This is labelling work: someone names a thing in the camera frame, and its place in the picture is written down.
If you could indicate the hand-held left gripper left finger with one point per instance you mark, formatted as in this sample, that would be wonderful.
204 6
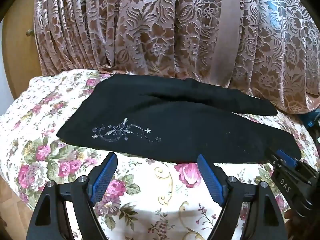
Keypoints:
105 177

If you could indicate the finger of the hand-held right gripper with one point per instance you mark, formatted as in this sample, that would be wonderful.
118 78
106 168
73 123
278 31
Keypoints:
273 158
287 157

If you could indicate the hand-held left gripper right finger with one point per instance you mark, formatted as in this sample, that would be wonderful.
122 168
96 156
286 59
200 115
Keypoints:
211 177

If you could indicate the black embroidered pants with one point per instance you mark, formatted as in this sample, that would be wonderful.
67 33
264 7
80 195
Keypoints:
162 122

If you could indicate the blue object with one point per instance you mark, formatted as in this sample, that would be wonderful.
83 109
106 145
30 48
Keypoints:
311 122

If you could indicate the floral bedspread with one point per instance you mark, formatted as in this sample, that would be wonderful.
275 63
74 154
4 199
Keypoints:
37 130

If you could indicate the wooden cabinet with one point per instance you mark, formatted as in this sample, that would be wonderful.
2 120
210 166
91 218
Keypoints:
20 60

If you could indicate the brown floral patterned curtain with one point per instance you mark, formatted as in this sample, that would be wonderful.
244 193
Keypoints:
150 25

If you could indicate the brass cabinet knob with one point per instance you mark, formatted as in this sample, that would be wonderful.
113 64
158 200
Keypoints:
29 32

